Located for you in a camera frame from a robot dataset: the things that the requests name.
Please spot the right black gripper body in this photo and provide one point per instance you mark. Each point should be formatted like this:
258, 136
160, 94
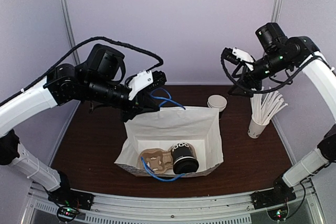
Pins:
250, 76

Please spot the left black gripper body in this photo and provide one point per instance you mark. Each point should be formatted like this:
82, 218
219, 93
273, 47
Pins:
137, 106

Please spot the stack of paper coffee cups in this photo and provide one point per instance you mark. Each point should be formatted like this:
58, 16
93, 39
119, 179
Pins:
217, 101

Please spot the brown cardboard cup carrier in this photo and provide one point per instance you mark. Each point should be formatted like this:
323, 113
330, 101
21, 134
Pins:
157, 159

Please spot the blue checkered paper bag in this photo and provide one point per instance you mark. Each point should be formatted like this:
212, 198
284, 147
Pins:
193, 122

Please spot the single black paper coffee cup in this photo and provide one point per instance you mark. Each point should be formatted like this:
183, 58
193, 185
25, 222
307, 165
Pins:
182, 149

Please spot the black plastic cup lid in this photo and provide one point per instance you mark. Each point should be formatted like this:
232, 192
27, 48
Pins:
185, 165

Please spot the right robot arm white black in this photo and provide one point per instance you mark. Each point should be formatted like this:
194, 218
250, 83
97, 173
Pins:
285, 58

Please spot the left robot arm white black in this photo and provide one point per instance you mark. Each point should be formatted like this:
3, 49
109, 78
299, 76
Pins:
94, 81

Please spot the bundle of wrapped white straws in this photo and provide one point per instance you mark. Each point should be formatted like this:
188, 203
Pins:
265, 106

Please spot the white cup holding straws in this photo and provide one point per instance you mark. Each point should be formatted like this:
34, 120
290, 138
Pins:
256, 127

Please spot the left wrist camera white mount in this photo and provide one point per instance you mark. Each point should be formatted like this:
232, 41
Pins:
146, 80

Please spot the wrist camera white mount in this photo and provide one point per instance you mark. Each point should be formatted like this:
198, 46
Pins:
146, 80
237, 56

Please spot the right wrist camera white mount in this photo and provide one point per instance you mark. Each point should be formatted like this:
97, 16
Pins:
237, 56

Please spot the aluminium front rail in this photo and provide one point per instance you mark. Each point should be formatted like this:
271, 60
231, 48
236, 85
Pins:
234, 208

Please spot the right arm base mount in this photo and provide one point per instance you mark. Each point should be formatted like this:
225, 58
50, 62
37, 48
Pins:
269, 198

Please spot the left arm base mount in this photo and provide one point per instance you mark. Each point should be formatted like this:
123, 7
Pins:
72, 198

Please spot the left aluminium frame post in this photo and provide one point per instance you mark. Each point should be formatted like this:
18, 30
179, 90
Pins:
68, 26

